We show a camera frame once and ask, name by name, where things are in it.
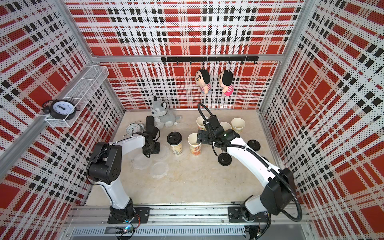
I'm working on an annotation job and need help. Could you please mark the grey husky plush toy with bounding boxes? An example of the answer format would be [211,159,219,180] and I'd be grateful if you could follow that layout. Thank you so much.
[151,96,183,130]

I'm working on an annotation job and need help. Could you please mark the paper milk tea cup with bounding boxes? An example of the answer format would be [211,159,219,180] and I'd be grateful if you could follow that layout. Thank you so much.
[168,141,183,156]

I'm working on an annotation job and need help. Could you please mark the black cup lid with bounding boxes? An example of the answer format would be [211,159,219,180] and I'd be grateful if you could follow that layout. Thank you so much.
[218,153,232,167]
[247,140,261,152]
[167,132,182,146]

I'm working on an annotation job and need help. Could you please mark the hanging doll pink dress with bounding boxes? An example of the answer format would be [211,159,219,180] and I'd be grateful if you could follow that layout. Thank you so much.
[219,70,234,97]

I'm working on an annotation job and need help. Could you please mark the white alarm clock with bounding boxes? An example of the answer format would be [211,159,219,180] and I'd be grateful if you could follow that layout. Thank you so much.
[126,121,145,137]

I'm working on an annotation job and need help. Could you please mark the black hook rail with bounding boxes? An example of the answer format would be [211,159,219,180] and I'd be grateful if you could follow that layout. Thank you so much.
[161,56,260,63]

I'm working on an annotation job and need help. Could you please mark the black wall clock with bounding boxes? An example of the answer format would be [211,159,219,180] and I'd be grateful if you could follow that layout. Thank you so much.
[42,100,79,121]

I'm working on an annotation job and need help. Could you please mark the hanging doll blue shorts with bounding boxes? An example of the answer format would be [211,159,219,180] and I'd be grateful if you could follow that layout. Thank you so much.
[194,69,212,95]

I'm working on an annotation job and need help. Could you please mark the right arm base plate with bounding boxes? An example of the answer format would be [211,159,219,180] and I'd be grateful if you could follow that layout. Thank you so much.
[228,206,269,223]

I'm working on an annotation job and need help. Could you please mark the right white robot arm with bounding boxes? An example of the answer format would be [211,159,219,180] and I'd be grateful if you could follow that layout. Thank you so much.
[197,115,303,222]

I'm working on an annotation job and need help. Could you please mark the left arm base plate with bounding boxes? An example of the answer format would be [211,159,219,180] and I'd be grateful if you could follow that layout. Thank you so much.
[108,207,150,224]

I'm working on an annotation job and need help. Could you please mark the white wire basket shelf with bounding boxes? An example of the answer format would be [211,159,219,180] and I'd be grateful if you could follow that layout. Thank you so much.
[45,65,109,128]

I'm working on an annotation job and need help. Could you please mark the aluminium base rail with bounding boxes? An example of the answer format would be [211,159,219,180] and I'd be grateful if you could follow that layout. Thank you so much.
[59,202,318,240]

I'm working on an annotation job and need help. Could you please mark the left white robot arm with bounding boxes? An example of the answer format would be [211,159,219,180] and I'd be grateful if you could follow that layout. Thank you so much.
[86,116,160,223]

